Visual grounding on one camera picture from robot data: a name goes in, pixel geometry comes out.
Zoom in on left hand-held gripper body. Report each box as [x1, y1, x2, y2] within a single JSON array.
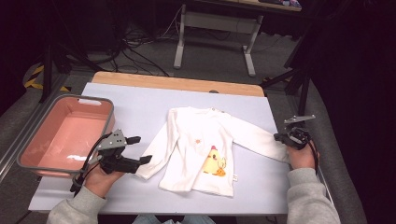
[[97, 129, 140, 175]]

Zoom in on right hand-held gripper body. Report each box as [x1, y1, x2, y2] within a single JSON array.
[[281, 114, 317, 151]]

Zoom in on pink basin with grey rim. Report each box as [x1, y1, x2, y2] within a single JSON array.
[[16, 93, 116, 181]]

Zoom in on white shirt with chick print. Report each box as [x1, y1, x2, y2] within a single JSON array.
[[134, 105, 292, 198]]

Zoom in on person's right hand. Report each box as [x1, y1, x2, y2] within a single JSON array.
[[285, 140, 318, 171]]

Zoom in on person's left hand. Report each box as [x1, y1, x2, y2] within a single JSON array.
[[84, 162, 126, 199]]

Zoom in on pale lavender table mat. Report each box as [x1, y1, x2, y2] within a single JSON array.
[[28, 82, 292, 217]]

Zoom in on black metal stand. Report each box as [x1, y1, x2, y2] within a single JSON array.
[[260, 27, 313, 124]]

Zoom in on person's blue jeans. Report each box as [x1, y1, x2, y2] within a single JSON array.
[[132, 214, 218, 224]]

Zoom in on black tripod stand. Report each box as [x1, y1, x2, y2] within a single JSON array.
[[38, 40, 105, 104]]

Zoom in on yellow black hazard tape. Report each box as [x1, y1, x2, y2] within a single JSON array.
[[23, 63, 71, 93]]

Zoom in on wooden desk top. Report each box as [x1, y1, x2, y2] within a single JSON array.
[[192, 0, 303, 13]]

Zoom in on left hand-held gripper black cable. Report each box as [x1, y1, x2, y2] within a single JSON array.
[[69, 133, 112, 194]]

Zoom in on hand-held gripper black cable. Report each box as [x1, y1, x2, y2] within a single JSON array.
[[69, 133, 112, 194], [306, 139, 320, 175]]

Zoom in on right hand-held gripper black cable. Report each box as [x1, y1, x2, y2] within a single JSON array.
[[306, 139, 320, 175]]

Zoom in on aluminium floor rail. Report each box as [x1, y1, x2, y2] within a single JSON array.
[[0, 74, 68, 182], [285, 92, 344, 224]]

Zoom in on bundle of floor cables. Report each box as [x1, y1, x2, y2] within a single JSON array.
[[87, 6, 185, 77]]

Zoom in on grey metal desk frame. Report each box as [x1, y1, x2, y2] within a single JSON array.
[[173, 3, 264, 78]]

